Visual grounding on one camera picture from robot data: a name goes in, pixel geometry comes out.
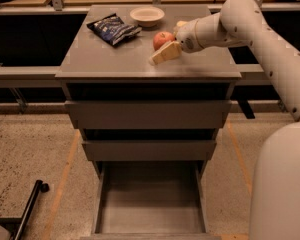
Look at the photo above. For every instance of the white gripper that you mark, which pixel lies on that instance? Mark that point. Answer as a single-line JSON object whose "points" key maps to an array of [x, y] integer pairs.
{"points": [[187, 38]]}

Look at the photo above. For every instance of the red apple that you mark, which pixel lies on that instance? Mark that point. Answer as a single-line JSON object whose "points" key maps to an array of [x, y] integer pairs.
{"points": [[161, 38]]}

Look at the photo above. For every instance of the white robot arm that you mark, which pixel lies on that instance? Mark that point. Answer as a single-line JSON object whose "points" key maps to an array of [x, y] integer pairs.
{"points": [[275, 201]]}

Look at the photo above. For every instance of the grey drawer cabinet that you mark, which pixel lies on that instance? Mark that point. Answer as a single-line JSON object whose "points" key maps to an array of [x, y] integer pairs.
{"points": [[95, 71]]}

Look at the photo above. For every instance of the grey top drawer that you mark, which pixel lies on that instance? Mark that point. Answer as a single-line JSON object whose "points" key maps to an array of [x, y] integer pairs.
{"points": [[148, 114]]}

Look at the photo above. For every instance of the grey middle drawer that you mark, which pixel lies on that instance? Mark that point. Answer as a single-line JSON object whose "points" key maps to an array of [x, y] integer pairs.
{"points": [[149, 150]]}

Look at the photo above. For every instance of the grey open bottom drawer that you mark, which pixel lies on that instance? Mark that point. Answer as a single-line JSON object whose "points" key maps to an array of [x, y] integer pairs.
{"points": [[150, 201]]}

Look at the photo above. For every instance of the yellow sponge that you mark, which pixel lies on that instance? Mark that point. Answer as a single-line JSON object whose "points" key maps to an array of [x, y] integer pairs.
{"points": [[181, 23]]}

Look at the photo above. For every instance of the white bowl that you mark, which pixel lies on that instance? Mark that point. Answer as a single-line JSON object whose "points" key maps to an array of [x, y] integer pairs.
{"points": [[148, 16]]}

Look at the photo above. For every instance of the blue chip bag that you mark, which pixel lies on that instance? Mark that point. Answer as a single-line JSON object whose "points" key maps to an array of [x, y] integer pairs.
{"points": [[113, 30]]}

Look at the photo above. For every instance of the black chair leg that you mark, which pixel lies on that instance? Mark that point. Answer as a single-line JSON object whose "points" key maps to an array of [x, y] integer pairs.
{"points": [[13, 228]]}

